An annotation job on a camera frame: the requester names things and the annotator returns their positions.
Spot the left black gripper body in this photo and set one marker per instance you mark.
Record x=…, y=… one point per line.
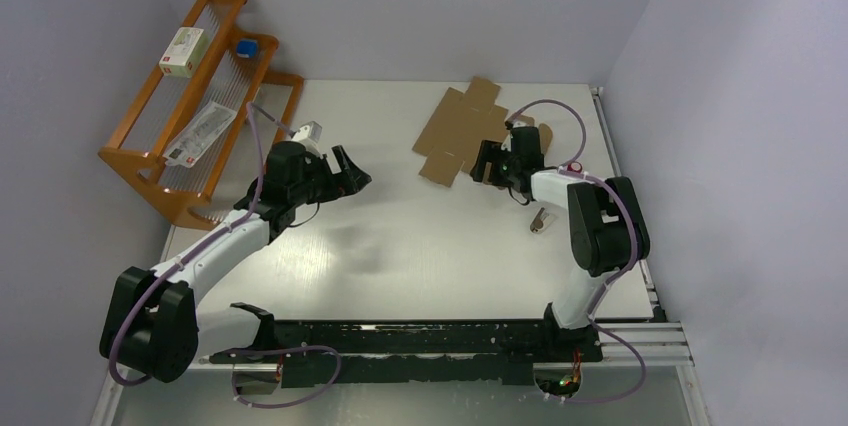
x=319, y=183

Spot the orange wooden rack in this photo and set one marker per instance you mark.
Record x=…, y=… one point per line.
x=164, y=105

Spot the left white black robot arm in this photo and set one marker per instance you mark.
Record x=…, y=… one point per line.
x=152, y=328

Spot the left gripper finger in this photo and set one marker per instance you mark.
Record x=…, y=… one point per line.
x=348, y=169
x=352, y=182

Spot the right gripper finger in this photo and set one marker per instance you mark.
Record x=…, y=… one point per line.
x=494, y=175
x=483, y=160

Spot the blue round object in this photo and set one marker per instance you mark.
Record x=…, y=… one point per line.
x=247, y=48

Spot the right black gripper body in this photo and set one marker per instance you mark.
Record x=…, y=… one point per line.
x=512, y=165

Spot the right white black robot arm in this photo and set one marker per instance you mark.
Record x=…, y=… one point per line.
x=607, y=231

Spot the small grey clip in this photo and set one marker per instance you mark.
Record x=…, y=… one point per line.
x=543, y=219

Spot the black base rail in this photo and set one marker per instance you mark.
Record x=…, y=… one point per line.
x=505, y=350

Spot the white green carton box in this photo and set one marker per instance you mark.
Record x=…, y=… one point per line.
x=185, y=52

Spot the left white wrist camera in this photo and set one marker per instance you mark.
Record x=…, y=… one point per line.
x=309, y=135

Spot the clear plastic bag package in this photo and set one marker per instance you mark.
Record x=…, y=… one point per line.
x=199, y=135

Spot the brown cardboard box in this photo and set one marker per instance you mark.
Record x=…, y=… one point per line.
x=451, y=139

